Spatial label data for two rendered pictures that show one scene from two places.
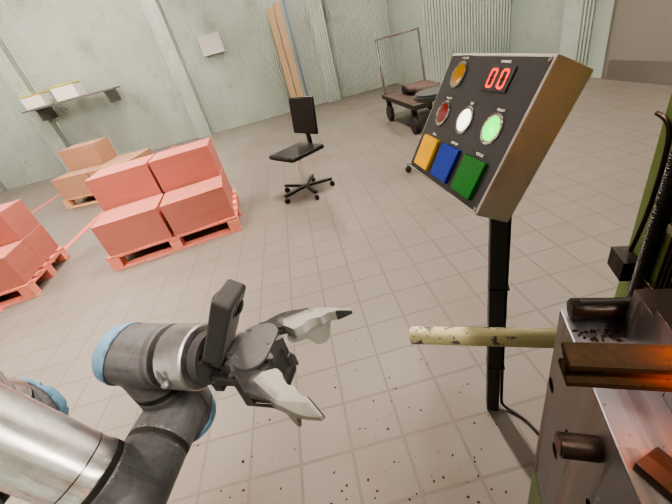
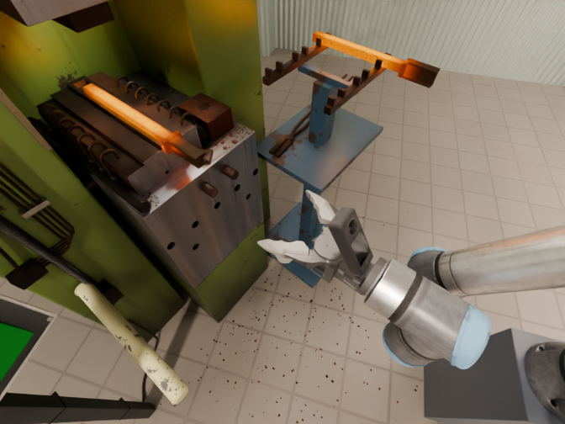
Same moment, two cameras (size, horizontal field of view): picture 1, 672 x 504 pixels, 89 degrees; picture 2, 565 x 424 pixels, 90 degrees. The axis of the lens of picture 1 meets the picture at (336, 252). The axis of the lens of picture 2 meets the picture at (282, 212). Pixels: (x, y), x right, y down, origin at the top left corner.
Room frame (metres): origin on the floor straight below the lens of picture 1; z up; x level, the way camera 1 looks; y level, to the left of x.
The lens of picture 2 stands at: (0.57, 0.11, 1.43)
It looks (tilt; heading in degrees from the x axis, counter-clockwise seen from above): 55 degrees down; 196
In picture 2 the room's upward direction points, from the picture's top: straight up
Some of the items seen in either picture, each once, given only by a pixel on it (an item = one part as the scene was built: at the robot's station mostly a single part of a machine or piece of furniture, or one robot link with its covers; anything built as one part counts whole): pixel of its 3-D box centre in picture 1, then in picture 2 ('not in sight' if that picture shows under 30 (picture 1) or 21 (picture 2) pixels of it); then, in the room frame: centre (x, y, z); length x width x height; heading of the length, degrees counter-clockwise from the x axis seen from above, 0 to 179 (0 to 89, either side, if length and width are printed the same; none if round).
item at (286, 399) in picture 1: (292, 408); (319, 212); (0.24, 0.09, 0.97); 0.09 x 0.03 x 0.06; 32
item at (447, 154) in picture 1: (446, 163); not in sight; (0.72, -0.29, 1.01); 0.07 x 0.05 x 0.07; 3
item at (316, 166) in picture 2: not in sight; (319, 139); (-0.24, 0.02, 0.75); 0.40 x 0.30 x 0.02; 156
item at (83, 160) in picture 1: (105, 168); not in sight; (5.64, 3.10, 0.38); 1.41 x 1.04 x 0.76; 90
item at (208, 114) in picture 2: not in sight; (206, 116); (-0.01, -0.28, 0.95); 0.12 x 0.09 x 0.07; 68
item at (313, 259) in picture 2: (283, 329); (309, 252); (0.34, 0.10, 1.00); 0.09 x 0.05 x 0.02; 104
